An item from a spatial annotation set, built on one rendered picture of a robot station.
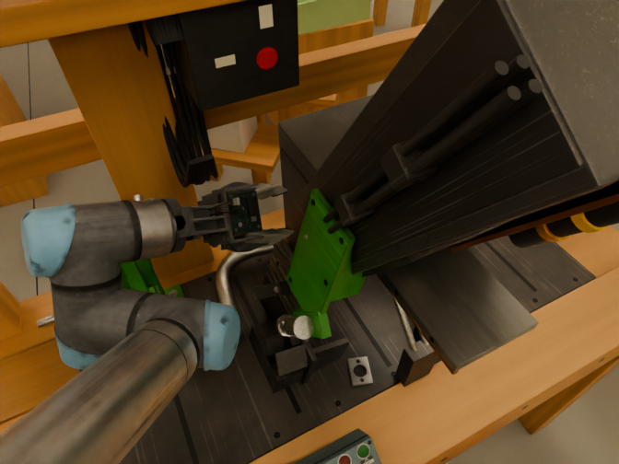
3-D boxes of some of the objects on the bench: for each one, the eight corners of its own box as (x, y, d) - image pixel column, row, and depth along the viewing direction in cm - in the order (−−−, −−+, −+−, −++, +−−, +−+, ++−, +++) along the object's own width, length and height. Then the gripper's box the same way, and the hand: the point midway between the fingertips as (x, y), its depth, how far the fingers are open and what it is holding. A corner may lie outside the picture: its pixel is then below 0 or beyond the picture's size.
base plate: (592, 282, 102) (597, 276, 100) (110, 539, 69) (105, 538, 68) (472, 177, 127) (473, 171, 126) (75, 330, 95) (72, 325, 93)
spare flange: (372, 384, 84) (373, 382, 83) (352, 387, 84) (352, 385, 83) (367, 357, 88) (367, 355, 87) (346, 360, 87) (347, 358, 87)
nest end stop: (296, 362, 85) (308, 366, 80) (268, 372, 82) (279, 376, 78) (294, 356, 85) (307, 360, 80) (266, 365, 82) (278, 369, 78)
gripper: (189, 272, 52) (321, 246, 66) (172, 170, 52) (309, 164, 65) (163, 273, 59) (287, 249, 72) (148, 182, 59) (275, 175, 72)
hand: (281, 212), depth 70 cm, fingers open, 5 cm apart
